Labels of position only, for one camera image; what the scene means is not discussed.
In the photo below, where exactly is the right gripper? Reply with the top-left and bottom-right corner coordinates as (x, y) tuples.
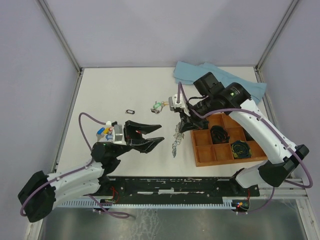
(178, 95), (216, 133)

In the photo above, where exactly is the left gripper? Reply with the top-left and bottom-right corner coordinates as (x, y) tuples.
(112, 119), (165, 158)

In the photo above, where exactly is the large keyring holder blue handle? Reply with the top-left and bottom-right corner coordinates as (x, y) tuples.
(171, 122), (184, 158)

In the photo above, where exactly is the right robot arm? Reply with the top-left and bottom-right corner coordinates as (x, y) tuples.
(172, 72), (310, 196)

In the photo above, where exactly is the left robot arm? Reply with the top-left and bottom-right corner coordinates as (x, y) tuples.
(17, 120), (164, 223)

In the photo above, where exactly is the black tag key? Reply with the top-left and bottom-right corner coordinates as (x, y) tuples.
(125, 109), (135, 115)

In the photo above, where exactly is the green yellow tag key bunch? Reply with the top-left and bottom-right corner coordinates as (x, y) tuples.
(150, 101), (169, 114)

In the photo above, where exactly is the rolled orange-dotted tie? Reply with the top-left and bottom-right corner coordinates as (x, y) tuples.
(210, 125), (230, 144)

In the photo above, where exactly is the wooden compartment tray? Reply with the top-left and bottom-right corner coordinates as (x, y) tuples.
(191, 113), (267, 167)

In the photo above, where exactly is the coloured tag key bunch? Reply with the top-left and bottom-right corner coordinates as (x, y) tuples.
(96, 126), (114, 142)

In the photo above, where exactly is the light blue cloth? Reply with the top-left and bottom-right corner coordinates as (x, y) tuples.
(173, 61), (267, 104)

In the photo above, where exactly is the rolled blue-yellow tie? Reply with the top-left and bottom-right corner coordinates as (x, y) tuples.
(230, 140), (252, 159)

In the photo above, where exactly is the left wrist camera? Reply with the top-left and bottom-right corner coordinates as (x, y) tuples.
(105, 121), (124, 144)

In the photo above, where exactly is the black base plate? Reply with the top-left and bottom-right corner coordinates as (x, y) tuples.
(92, 176), (260, 204)

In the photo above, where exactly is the grey cable duct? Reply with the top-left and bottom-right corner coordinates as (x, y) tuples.
(55, 197), (236, 210)

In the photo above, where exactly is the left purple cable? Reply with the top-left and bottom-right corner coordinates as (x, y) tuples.
(19, 112), (131, 220)

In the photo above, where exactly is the purple cable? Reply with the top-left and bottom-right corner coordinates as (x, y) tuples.
(19, 112), (131, 220)
(177, 81), (315, 215)

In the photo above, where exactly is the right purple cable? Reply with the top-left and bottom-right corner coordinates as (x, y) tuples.
(177, 81), (315, 215)

